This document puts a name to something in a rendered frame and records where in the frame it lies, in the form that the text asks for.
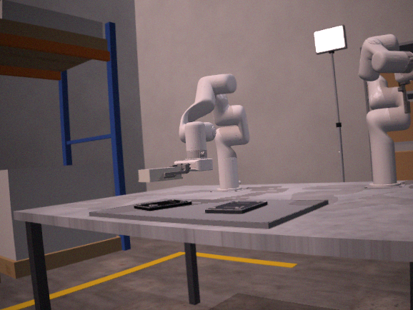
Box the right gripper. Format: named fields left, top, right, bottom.
left=163, top=157, right=213, bottom=179

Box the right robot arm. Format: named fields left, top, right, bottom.
left=179, top=74, right=249, bottom=191

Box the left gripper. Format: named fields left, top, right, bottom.
left=394, top=69, right=413, bottom=114

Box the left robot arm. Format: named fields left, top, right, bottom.
left=359, top=34, right=413, bottom=187

